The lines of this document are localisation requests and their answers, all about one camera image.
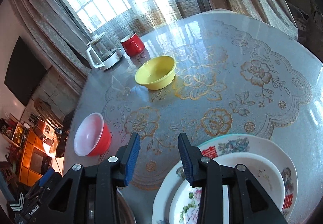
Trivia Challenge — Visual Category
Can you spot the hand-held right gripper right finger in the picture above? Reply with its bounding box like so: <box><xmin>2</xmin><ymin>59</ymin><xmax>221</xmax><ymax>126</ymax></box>
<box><xmin>178</xmin><ymin>133</ymin><xmax>288</xmax><ymax>224</ymax></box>

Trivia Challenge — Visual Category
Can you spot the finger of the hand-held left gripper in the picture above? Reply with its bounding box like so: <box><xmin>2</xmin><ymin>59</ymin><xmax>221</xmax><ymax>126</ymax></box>
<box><xmin>25</xmin><ymin>169</ymin><xmax>62</xmax><ymax>200</ymax></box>

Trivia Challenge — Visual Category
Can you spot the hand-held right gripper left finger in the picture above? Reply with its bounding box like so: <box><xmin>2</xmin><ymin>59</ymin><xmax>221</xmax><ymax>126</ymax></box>
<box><xmin>47</xmin><ymin>133</ymin><xmax>141</xmax><ymax>224</ymax></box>

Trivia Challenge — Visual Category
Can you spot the red plastic bowl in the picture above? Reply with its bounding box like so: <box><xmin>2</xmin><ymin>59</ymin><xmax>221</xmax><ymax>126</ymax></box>
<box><xmin>74</xmin><ymin>112</ymin><xmax>112</xmax><ymax>157</ymax></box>

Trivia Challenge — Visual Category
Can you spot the teal plastic plate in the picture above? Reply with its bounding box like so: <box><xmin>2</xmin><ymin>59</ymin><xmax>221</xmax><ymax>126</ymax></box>
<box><xmin>195</xmin><ymin>134</ymin><xmax>255</xmax><ymax>149</ymax></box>

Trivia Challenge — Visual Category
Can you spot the stainless steel bowl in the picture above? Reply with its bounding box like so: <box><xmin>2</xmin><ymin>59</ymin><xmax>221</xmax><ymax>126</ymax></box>
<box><xmin>116</xmin><ymin>187</ymin><xmax>138</xmax><ymax>224</ymax></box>

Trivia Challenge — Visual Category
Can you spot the large white printed plate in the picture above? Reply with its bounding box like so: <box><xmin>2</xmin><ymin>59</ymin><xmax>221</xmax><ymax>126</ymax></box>
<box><xmin>152</xmin><ymin>134</ymin><xmax>298</xmax><ymax>224</ymax></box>

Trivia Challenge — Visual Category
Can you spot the small white floral plate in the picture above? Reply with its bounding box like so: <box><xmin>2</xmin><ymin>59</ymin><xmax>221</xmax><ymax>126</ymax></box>
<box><xmin>169</xmin><ymin>152</ymin><xmax>285</xmax><ymax>224</ymax></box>

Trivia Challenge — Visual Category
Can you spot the yellow plastic bowl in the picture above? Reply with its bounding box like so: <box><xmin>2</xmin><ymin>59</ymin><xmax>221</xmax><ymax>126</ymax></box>
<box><xmin>134</xmin><ymin>55</ymin><xmax>177</xmax><ymax>91</ymax></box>

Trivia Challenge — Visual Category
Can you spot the orange cabinet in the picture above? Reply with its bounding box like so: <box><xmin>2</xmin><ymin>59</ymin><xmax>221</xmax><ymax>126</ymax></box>
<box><xmin>19</xmin><ymin>128</ymin><xmax>55</xmax><ymax>185</ymax></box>

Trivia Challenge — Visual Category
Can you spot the white glass electric kettle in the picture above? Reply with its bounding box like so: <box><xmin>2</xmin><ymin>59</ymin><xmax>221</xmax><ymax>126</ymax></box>
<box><xmin>86</xmin><ymin>32</ymin><xmax>124</xmax><ymax>71</ymax></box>

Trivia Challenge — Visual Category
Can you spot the red mug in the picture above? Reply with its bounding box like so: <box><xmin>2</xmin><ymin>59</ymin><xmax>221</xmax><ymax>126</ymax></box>
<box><xmin>120</xmin><ymin>33</ymin><xmax>145</xmax><ymax>57</ymax></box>

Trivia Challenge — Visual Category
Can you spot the beige side curtain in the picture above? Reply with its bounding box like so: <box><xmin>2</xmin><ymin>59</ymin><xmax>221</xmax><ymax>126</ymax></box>
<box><xmin>10</xmin><ymin>0</ymin><xmax>91</xmax><ymax>78</ymax></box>

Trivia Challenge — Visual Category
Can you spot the black wall television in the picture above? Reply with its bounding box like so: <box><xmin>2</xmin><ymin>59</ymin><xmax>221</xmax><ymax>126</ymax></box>
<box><xmin>4</xmin><ymin>36</ymin><xmax>48</xmax><ymax>106</ymax></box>

